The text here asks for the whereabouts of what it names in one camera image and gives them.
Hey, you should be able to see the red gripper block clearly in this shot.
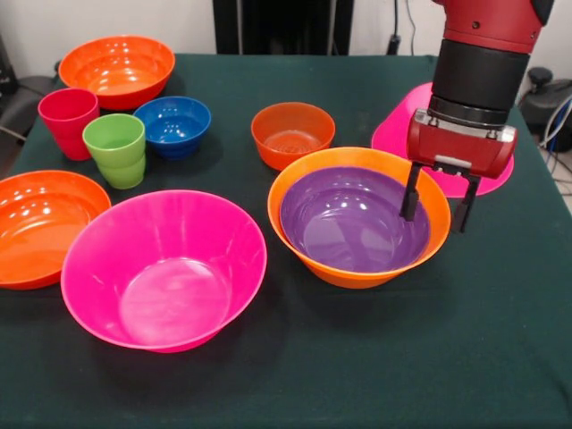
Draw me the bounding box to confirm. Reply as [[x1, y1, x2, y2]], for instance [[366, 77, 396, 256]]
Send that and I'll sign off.
[[400, 120, 518, 235]]

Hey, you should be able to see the green cup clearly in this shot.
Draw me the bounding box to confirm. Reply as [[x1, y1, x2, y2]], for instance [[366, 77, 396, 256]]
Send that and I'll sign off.
[[82, 113, 147, 190]]

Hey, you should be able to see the red cup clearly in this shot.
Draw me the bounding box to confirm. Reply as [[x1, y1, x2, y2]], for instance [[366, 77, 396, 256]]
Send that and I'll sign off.
[[38, 88, 100, 162]]

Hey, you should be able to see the dark green tablecloth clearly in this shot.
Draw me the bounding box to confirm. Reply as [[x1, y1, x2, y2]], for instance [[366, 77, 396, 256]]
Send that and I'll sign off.
[[0, 53, 572, 429]]

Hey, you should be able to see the black cable with plug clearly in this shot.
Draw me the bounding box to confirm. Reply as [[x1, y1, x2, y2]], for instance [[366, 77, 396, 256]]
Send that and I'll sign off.
[[386, 0, 402, 55]]

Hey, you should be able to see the pink bowl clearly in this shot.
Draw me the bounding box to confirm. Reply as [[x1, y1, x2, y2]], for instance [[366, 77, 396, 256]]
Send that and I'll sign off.
[[371, 81, 515, 199], [60, 189, 268, 354]]

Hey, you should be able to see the orange bowl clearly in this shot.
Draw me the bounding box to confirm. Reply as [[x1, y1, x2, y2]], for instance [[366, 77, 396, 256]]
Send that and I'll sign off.
[[266, 147, 452, 290]]

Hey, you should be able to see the purple bowl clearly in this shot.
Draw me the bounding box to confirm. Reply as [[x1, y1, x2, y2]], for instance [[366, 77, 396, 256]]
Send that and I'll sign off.
[[279, 166, 431, 274]]

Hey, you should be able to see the blue bowl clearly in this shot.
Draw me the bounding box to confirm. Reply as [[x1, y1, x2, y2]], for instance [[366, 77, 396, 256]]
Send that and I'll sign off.
[[132, 96, 213, 162]]

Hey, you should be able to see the white cable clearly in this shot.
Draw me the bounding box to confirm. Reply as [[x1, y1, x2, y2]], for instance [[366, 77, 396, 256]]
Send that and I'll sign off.
[[539, 97, 572, 180]]

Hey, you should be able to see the small red bowl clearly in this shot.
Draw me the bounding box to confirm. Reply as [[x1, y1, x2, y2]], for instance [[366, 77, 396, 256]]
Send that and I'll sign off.
[[250, 101, 336, 172]]

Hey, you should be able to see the shallow red-orange bowl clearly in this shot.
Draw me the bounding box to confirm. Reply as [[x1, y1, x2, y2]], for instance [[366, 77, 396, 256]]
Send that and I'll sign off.
[[0, 169, 113, 290]]

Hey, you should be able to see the deep red-orange bowl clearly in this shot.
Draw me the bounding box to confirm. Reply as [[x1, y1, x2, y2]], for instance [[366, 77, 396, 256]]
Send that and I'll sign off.
[[58, 35, 176, 111]]

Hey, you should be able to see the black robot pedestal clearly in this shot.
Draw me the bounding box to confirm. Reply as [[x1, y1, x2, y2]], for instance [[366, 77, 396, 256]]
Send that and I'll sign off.
[[213, 0, 354, 55]]

